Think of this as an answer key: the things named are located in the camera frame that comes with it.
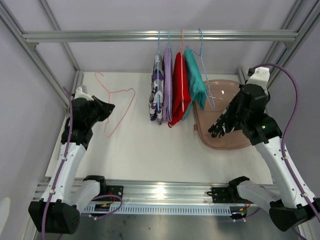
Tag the purple camouflage trousers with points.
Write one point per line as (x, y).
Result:
(155, 115)

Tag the aluminium hanging rail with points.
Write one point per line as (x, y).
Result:
(85, 36)

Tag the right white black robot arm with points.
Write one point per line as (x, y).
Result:
(295, 203)

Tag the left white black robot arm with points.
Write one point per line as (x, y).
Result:
(59, 209)

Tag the pale blue wire hanger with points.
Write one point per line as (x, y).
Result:
(203, 70)

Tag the black white patterned trousers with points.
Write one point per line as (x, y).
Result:
(226, 123)

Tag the slotted grey cable duct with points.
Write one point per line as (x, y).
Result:
(139, 209)

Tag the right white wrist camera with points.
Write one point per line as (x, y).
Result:
(258, 76)

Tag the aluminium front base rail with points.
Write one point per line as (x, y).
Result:
(165, 193)

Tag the black mounting plate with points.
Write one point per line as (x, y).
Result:
(116, 190)
(223, 195)

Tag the red trousers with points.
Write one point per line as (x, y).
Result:
(176, 111)

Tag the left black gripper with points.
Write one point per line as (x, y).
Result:
(106, 108)

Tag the lilac trousers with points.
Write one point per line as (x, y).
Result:
(167, 85)

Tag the light blue wire hanger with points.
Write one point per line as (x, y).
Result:
(156, 82)

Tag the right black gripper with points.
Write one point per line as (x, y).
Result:
(240, 87)

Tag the teal trousers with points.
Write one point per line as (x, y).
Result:
(196, 86)

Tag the translucent brown plastic basin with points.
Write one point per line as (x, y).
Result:
(220, 92)

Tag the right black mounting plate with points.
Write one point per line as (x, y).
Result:
(223, 195)

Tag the salmon pink wire hanger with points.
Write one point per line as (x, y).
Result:
(182, 72)

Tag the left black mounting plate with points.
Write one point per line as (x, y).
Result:
(116, 190)

